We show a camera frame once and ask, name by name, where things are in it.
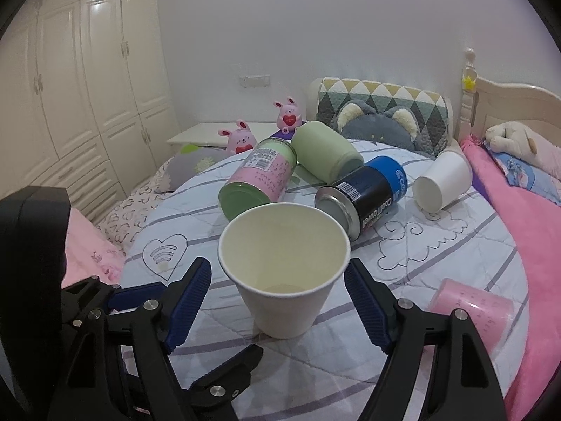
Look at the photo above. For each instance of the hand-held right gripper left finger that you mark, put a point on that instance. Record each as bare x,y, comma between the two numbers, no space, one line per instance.
188,305

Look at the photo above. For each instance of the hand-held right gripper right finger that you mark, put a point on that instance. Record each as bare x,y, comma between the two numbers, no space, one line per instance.
367,311

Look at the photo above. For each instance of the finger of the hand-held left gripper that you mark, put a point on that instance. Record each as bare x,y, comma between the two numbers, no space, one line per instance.
228,370
131,297

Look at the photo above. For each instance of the large white paper cup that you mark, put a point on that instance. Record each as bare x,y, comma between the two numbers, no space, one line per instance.
280,311

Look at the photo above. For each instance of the pink cup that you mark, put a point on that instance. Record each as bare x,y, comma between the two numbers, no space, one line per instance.
473,307

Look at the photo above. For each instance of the small white paper cup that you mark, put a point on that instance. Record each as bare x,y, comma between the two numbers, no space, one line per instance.
451,171

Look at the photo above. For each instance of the pale green cup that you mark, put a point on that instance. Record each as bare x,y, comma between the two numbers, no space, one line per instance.
324,149

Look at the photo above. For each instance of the pink cloth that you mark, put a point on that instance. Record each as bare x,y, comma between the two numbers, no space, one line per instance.
87,245

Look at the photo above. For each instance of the heart print bed sheet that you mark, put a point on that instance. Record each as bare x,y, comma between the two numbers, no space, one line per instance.
127,215

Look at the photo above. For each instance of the white striped quilt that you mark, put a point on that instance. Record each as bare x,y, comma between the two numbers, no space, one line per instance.
438,245

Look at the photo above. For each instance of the black and blue can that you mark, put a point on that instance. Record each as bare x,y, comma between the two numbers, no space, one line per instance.
368,188

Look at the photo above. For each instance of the green and pink can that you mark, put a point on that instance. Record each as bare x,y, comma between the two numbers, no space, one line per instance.
263,171

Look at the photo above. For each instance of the cream wardrobe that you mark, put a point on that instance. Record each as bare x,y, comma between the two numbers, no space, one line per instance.
65,74

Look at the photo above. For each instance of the white nightstand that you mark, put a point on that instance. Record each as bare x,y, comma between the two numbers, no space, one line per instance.
201,133

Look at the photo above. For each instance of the pink bunny toy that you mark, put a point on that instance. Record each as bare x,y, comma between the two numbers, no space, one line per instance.
241,138
288,116

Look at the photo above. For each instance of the grey bear plush pillow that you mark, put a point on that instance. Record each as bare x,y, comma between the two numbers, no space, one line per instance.
381,129

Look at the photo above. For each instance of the pink fleece blanket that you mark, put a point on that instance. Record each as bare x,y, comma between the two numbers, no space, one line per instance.
539,250

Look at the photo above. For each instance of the purple flat item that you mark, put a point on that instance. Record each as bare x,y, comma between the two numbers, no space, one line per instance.
278,133

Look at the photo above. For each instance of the blue patterned pillow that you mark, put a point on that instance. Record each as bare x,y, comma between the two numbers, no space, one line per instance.
526,177

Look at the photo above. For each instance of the triangle patterned cushion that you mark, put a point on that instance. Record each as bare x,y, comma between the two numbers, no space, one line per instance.
394,92

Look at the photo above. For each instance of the white plush toy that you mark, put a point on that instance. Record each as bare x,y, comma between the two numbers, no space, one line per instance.
508,133

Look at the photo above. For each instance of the cream wooden headboard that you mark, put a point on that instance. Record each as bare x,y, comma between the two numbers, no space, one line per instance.
504,105

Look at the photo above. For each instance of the yellow star ornament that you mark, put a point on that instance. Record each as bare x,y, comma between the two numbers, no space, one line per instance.
470,83

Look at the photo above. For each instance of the white wall socket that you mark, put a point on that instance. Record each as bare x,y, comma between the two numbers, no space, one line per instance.
254,80

